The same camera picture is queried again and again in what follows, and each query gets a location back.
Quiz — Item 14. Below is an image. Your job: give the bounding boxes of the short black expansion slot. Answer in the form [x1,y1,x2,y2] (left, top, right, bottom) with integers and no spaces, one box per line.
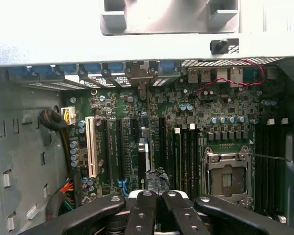
[130,117,139,138]

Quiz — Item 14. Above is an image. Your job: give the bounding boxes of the coloured power wire bundle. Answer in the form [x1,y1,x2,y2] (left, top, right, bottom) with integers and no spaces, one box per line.
[46,175,76,216]

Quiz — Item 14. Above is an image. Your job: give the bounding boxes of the white power connector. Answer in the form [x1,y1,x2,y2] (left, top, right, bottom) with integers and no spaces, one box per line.
[60,105,76,125]

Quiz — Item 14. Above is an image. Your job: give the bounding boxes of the grey printed parts rack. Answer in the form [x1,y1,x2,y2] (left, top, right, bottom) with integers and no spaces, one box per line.
[99,0,241,37]

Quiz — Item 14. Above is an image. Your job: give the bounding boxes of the blue card retention latch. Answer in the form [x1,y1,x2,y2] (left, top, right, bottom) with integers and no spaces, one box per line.
[31,65,55,75]
[160,61,181,85]
[58,64,77,75]
[84,63,101,75]
[108,62,125,74]

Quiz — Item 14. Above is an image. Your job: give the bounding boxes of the red black twisted wire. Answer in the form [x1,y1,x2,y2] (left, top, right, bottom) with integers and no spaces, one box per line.
[194,58,266,96]

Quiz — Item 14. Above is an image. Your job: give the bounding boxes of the black braided power cable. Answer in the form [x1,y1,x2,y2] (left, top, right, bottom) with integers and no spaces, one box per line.
[38,109,76,177]

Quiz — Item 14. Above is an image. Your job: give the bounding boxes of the open black PC case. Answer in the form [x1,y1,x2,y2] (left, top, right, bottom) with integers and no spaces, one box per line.
[0,34,294,235]

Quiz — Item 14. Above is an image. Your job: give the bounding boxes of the CPU socket locking lever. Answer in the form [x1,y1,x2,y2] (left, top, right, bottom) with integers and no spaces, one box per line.
[245,153,294,163]

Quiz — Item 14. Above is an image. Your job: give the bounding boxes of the CPU socket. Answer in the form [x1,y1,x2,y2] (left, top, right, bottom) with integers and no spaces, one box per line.
[203,145,254,204]

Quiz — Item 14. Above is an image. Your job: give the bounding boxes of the green motherboard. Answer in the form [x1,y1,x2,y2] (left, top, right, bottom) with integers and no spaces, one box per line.
[63,80,287,221]

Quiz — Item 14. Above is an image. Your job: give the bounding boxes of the white PCI expansion slot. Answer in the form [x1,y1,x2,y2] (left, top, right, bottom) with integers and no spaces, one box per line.
[85,116,98,179]

